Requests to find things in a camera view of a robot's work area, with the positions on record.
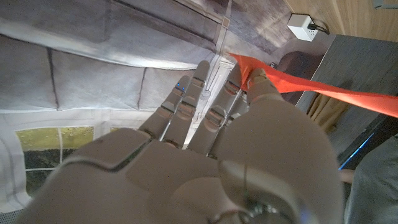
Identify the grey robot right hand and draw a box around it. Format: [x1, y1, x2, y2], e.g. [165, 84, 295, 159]
[14, 60, 346, 224]

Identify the orange satin ribbon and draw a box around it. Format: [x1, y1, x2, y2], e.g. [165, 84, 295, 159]
[228, 52, 398, 119]

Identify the printed sofa room backdrop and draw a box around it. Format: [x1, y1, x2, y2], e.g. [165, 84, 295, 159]
[0, 0, 312, 212]

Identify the beige fabric bundle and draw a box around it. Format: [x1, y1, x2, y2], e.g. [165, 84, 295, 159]
[306, 92, 351, 133]

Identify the person leg in jeans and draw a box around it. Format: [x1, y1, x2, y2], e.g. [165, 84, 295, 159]
[340, 133, 398, 224]

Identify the white power strip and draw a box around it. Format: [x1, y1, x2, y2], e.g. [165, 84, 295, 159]
[286, 14, 318, 42]

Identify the black power strip cord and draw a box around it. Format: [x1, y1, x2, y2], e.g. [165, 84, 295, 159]
[307, 23, 330, 35]

